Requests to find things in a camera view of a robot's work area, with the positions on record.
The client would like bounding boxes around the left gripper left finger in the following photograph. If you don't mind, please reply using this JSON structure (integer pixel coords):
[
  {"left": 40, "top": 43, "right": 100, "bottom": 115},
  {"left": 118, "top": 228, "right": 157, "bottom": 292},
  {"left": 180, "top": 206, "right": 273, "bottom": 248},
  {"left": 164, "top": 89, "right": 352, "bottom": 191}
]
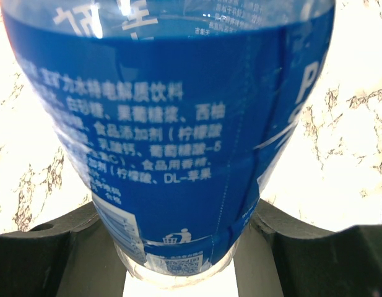
[{"left": 0, "top": 202, "right": 126, "bottom": 296}]

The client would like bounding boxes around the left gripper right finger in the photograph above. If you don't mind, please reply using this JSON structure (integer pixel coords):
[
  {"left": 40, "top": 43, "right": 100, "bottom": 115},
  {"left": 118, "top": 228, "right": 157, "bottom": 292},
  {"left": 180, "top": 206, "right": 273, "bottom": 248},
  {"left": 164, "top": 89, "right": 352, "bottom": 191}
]
[{"left": 234, "top": 200, "right": 382, "bottom": 296}]

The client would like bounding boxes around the clear bottle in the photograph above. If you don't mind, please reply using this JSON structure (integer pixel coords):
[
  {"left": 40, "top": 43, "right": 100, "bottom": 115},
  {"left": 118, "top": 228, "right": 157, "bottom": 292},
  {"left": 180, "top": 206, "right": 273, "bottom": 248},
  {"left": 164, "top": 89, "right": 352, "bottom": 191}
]
[{"left": 1, "top": 1, "right": 336, "bottom": 288}]

